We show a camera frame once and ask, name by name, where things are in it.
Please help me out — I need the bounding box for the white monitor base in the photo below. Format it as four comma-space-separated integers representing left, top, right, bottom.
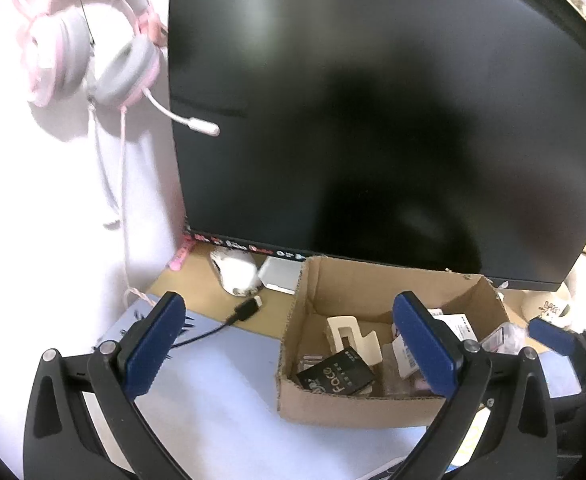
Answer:
258, 256, 306, 295

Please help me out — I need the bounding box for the black usb cable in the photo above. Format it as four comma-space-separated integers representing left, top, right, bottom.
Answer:
93, 296, 264, 356

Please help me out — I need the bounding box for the white computer mouse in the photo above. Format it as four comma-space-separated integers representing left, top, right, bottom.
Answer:
209, 248, 264, 296

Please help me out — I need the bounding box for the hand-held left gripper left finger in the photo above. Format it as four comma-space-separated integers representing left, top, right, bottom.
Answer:
23, 291, 191, 480

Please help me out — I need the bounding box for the black sachet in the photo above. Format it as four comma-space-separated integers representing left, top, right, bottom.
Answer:
295, 347, 378, 396

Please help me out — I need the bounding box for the white tassel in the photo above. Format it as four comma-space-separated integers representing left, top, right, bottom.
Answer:
87, 102, 124, 229

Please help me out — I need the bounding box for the cardboard box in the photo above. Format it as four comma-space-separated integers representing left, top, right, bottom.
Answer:
274, 255, 528, 428

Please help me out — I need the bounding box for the white cartoon mug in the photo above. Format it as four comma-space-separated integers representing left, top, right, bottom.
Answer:
523, 295, 581, 331

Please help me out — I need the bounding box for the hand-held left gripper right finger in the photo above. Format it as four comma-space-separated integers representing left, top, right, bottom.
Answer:
388, 291, 557, 480

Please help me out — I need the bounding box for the pink and clear floss pack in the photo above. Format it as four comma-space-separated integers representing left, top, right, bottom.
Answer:
382, 360, 444, 397

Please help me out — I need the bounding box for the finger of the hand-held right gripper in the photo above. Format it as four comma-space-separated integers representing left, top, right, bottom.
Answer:
528, 316, 586, 411

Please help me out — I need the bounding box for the blue gaming mouse pad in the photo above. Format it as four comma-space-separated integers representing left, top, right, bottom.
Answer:
80, 300, 494, 480

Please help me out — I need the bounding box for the black computer monitor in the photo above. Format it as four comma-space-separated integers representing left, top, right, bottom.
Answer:
168, 0, 586, 292

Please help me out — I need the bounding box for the yellow blue printed mat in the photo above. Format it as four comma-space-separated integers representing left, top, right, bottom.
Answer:
450, 407, 491, 471

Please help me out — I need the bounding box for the cream hair claw clip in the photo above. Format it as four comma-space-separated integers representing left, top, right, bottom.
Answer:
326, 316, 384, 366

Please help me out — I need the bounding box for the white barcode box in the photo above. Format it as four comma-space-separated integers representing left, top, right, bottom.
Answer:
392, 310, 474, 381

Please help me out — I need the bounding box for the pink cat ear headset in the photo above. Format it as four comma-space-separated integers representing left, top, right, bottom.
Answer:
13, 0, 221, 137

